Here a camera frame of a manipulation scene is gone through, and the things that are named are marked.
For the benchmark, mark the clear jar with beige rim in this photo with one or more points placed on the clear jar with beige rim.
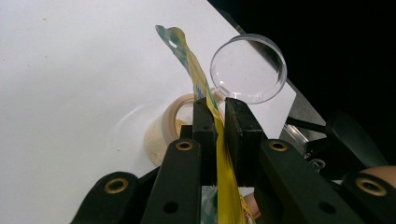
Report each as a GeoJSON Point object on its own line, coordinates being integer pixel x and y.
{"type": "Point", "coordinates": [169, 119]}

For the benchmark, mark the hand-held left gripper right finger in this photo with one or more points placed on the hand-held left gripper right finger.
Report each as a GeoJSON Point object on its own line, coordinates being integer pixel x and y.
{"type": "Point", "coordinates": [286, 186]}

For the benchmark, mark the black stand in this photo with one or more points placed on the black stand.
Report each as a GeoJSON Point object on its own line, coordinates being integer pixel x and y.
{"type": "Point", "coordinates": [351, 140]}

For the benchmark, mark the yellow green spouted pouch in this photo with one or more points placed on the yellow green spouted pouch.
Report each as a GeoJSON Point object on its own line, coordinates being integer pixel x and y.
{"type": "Point", "coordinates": [227, 186]}

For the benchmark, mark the white paper sheet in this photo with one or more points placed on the white paper sheet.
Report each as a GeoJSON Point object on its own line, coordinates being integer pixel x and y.
{"type": "Point", "coordinates": [77, 93]}

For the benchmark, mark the metal floor rail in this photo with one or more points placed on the metal floor rail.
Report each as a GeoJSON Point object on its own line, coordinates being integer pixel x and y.
{"type": "Point", "coordinates": [295, 135]}

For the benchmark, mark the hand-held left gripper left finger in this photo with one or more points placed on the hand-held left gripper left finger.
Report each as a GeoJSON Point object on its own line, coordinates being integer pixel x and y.
{"type": "Point", "coordinates": [180, 186]}

